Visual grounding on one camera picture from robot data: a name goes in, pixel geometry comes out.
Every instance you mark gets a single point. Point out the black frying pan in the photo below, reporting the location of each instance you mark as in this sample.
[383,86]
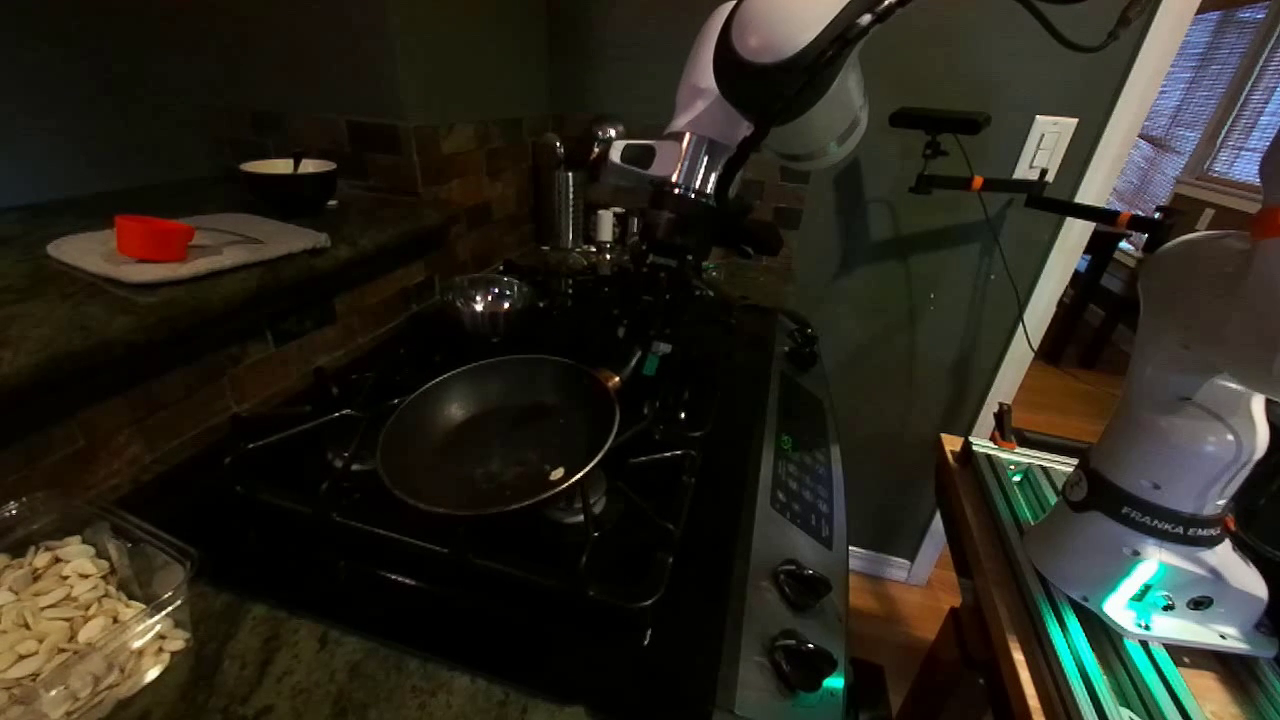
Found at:
[492,432]

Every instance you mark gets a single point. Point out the white light switch plate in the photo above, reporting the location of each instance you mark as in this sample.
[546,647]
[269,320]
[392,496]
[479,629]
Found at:
[1044,145]

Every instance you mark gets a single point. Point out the small shaker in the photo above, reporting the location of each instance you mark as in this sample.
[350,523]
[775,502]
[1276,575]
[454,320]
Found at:
[611,224]

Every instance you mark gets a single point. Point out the black camera on stand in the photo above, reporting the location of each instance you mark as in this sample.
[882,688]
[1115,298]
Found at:
[942,122]

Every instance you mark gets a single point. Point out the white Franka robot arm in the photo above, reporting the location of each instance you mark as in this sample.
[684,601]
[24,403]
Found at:
[1172,442]

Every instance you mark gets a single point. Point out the black stove knob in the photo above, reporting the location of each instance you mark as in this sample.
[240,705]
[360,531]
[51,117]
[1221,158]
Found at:
[802,341]
[802,587]
[802,663]

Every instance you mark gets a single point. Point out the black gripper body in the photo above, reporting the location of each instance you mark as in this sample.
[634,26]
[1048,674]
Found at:
[678,254]

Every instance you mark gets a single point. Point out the white cutting board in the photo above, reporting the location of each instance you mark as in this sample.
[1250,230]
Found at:
[253,242]

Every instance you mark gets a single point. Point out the black gas stove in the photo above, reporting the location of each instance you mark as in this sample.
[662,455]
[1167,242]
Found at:
[692,563]

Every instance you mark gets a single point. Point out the window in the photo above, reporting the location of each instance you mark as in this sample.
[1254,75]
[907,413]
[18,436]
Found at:
[1224,105]

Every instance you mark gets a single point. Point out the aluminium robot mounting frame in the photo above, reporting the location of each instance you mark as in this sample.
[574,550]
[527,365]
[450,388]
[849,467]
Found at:
[1014,587]

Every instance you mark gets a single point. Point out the stove control panel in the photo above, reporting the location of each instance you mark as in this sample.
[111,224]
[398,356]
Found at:
[804,461]

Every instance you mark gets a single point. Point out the red cup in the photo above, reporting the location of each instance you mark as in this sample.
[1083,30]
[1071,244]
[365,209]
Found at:
[152,236]

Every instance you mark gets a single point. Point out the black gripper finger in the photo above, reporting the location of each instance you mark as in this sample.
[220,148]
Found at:
[672,341]
[643,345]

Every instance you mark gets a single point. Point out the small steel measuring cup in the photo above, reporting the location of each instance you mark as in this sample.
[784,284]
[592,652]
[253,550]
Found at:
[491,300]

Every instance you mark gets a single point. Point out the metal spoon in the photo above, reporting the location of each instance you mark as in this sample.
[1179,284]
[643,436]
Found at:
[604,142]

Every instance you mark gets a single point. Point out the glass container with pasta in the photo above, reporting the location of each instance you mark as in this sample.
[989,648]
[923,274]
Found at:
[64,627]

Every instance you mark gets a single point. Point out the black bowl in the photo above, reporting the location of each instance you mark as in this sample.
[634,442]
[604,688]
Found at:
[284,185]

